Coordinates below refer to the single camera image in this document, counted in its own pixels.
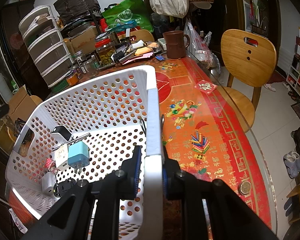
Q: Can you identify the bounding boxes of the black car key fob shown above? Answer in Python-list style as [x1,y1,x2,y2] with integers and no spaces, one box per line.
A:
[53,178,76,198]

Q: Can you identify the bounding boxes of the white square power adapter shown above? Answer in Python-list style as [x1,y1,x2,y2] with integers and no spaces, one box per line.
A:
[42,172,56,195]

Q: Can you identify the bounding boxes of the teal USB charger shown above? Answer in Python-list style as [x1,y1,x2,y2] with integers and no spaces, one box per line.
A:
[68,141,90,174]

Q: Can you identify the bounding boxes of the white plug adapter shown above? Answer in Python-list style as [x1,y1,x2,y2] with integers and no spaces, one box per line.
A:
[54,144,69,171]

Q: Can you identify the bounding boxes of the white perforated plastic basket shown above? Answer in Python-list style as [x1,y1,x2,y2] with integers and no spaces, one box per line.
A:
[5,65,163,239]

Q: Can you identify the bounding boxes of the black white small charger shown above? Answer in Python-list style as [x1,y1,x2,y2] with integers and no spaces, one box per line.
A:
[51,125,72,144]

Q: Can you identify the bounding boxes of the round coin on table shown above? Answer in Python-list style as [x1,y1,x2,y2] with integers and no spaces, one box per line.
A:
[238,181,251,195]

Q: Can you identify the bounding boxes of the grey slippers on floor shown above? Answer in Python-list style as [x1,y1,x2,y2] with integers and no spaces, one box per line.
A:
[283,151,300,179]

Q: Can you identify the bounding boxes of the black folding phone stand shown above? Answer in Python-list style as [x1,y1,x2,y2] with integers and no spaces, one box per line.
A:
[13,118,26,137]

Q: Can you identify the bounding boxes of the red fu paper sticker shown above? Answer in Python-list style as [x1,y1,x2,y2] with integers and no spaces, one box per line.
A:
[194,80,217,95]

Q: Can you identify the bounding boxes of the brown cardboard box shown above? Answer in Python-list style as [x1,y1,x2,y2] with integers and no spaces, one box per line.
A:
[0,86,42,144]

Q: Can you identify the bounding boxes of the orange honey jar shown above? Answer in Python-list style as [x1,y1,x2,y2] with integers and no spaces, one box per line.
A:
[66,74,79,86]

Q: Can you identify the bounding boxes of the empty glass jar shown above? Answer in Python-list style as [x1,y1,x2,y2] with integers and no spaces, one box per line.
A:
[83,55,99,78]

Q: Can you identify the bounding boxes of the right wooden chair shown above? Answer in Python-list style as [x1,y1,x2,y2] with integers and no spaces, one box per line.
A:
[221,29,277,133]

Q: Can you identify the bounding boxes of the stacked mesh drawer tower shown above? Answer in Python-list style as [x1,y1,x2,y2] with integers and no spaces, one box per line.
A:
[18,5,74,88]

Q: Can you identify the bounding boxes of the pickle jar red lid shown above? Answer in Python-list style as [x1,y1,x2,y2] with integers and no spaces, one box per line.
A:
[95,38,116,67]

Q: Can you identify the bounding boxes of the brown ceramic mug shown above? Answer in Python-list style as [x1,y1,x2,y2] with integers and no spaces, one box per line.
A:
[163,30,190,59]

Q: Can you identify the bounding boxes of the green shopping bag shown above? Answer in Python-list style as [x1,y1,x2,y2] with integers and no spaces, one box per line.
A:
[102,0,154,33]

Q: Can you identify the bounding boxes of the black bag on shelf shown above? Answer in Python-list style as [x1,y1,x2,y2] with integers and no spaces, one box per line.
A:
[53,0,101,24]

